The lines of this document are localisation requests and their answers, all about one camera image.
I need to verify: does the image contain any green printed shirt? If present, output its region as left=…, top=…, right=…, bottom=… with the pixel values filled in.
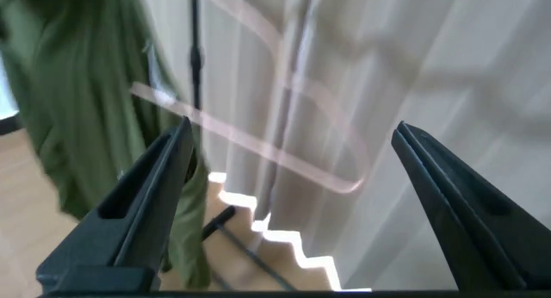
left=0, top=0, right=212, bottom=290

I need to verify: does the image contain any beige curtain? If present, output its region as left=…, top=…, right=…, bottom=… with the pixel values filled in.
left=137, top=0, right=551, bottom=290

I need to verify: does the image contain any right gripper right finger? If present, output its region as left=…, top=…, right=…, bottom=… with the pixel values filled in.
left=391, top=120, right=551, bottom=291

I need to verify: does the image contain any pink clothes hanger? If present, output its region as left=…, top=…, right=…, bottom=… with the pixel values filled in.
left=128, top=0, right=371, bottom=196

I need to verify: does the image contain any black clothes rack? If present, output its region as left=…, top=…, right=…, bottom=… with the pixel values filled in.
left=189, top=0, right=298, bottom=291

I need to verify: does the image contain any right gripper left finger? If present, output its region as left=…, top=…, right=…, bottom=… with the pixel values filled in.
left=34, top=115, right=195, bottom=293

